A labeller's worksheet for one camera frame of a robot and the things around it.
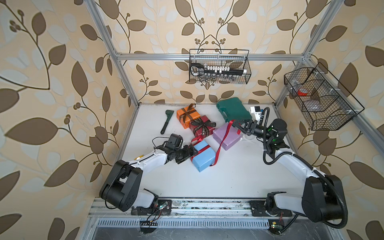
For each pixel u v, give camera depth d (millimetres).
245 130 675
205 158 847
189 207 753
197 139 954
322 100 757
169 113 1148
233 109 1129
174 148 707
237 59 912
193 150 820
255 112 706
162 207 736
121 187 433
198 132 963
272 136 630
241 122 703
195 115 1050
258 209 733
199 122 1006
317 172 445
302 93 823
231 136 912
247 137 994
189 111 1075
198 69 834
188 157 788
